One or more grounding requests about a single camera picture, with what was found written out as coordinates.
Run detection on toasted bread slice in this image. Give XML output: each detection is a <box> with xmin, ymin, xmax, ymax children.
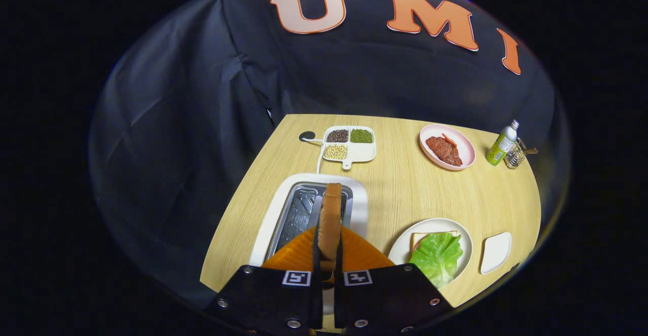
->
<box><xmin>317</xmin><ymin>183</ymin><xmax>343</xmax><ymax>272</ymax></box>

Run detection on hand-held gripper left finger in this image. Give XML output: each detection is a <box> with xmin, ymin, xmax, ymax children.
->
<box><xmin>204</xmin><ymin>226</ymin><xmax>325</xmax><ymax>334</ymax></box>

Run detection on green lettuce leaf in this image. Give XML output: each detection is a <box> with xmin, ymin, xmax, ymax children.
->
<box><xmin>409</xmin><ymin>232</ymin><xmax>464</xmax><ymax>289</ymax></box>

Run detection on white divided bean tray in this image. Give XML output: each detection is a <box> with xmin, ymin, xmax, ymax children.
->
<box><xmin>322</xmin><ymin>125</ymin><xmax>377</xmax><ymax>170</ymax></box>

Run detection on white toaster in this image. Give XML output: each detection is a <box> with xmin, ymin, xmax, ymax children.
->
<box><xmin>248</xmin><ymin>173</ymin><xmax>369</xmax><ymax>268</ymax></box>

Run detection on green drink bottle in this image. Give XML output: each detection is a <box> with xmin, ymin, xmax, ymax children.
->
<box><xmin>485</xmin><ymin>119</ymin><xmax>520</xmax><ymax>166</ymax></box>

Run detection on pink plate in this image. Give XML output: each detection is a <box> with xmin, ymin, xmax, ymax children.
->
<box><xmin>419</xmin><ymin>124</ymin><xmax>476</xmax><ymax>171</ymax></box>

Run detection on small square white plate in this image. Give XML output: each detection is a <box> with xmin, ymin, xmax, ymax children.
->
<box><xmin>479</xmin><ymin>232</ymin><xmax>512</xmax><ymax>275</ymax></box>

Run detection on white toaster cable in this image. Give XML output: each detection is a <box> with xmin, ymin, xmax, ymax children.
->
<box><xmin>304</xmin><ymin>138</ymin><xmax>326</xmax><ymax>175</ymax></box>

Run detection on metal wire basket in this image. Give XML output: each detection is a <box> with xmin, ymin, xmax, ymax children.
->
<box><xmin>504</xmin><ymin>139</ymin><xmax>528</xmax><ymax>169</ymax></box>

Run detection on round white plate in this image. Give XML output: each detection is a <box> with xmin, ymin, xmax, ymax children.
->
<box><xmin>388</xmin><ymin>218</ymin><xmax>473</xmax><ymax>288</ymax></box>

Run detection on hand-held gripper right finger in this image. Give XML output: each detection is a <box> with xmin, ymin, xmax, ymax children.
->
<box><xmin>334</xmin><ymin>226</ymin><xmax>454</xmax><ymax>334</ymax></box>

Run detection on brown meat pieces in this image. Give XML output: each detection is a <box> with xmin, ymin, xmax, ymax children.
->
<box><xmin>425</xmin><ymin>136</ymin><xmax>463</xmax><ymax>167</ymax></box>

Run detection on black backdrop cloth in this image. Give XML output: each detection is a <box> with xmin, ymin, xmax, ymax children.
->
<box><xmin>90</xmin><ymin>0</ymin><xmax>557</xmax><ymax>309</ymax></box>

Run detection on white bread slice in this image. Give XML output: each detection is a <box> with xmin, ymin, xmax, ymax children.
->
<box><xmin>410</xmin><ymin>231</ymin><xmax>459</xmax><ymax>256</ymax></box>

